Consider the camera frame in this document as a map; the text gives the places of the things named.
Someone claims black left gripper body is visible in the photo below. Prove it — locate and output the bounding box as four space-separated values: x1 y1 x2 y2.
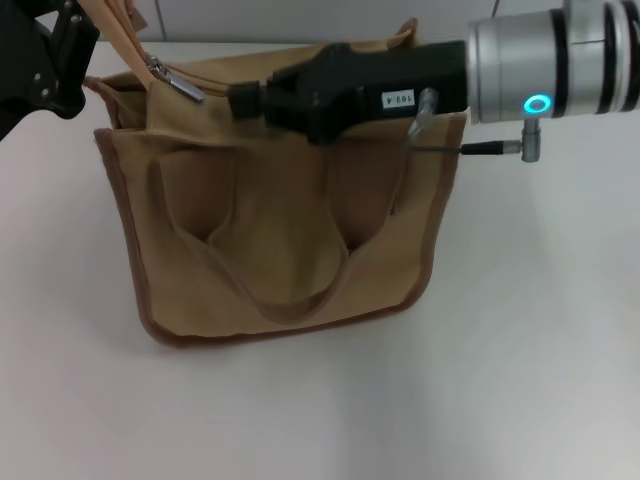
0 0 89 144

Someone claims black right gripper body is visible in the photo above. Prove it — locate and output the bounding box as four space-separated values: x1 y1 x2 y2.
307 40 471 147

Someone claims silver metal zipper pull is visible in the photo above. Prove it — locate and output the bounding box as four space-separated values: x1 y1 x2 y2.
147 55 206 105

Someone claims khaki canvas food bag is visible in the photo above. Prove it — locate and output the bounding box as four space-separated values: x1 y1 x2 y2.
82 0 469 346

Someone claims right gripper cable with plug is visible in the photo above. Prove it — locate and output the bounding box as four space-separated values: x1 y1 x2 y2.
407 87 544 164

